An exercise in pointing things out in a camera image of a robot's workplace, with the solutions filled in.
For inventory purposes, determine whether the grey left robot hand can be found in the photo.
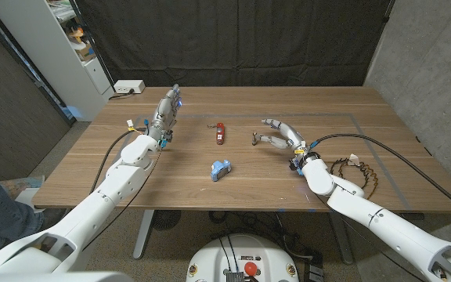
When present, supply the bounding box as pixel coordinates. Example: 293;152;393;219
146;83;182;144

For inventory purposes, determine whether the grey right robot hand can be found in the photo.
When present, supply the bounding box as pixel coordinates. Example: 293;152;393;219
255;118;320;165

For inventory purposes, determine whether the red multitool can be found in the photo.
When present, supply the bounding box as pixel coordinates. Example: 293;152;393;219
207;121;226;146

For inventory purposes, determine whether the white power strip box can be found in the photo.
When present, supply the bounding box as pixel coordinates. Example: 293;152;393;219
113;79;146;95

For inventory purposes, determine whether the black metal pole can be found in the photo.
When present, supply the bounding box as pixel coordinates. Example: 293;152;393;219
68;0;116;92

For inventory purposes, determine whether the cardboard box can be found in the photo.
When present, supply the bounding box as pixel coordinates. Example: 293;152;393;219
74;42;96;62

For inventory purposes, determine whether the black round floor fan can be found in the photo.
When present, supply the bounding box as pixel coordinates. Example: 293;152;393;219
151;210;182;231

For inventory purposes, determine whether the black curtain backdrop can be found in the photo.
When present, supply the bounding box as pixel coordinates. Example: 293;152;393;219
74;0;395;88

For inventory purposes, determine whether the white table leg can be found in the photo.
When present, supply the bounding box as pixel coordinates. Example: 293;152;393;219
329;211;355;266
133;209;156;260

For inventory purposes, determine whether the yellow toy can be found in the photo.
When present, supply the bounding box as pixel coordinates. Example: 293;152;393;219
68;27;85;43

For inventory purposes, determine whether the white shelf cabinet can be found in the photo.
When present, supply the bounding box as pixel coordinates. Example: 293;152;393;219
0;0;115;122

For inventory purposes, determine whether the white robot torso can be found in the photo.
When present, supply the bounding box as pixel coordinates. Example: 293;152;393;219
185;233;300;282

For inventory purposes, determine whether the colourful printed cloth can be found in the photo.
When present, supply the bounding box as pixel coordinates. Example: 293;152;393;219
0;175;45;201

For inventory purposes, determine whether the brown wavy wire loop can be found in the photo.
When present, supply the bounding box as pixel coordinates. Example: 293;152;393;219
330;153;379;200

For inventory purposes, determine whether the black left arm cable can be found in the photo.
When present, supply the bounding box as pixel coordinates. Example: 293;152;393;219
90;127;148;195

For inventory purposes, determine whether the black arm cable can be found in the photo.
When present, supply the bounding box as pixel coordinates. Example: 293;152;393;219
309;132;451;220
90;127;148;195

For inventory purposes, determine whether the blue toy camera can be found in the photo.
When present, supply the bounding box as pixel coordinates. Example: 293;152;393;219
210;158;233;183

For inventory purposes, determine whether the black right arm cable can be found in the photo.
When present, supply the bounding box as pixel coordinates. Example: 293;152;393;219
309;132;451;220

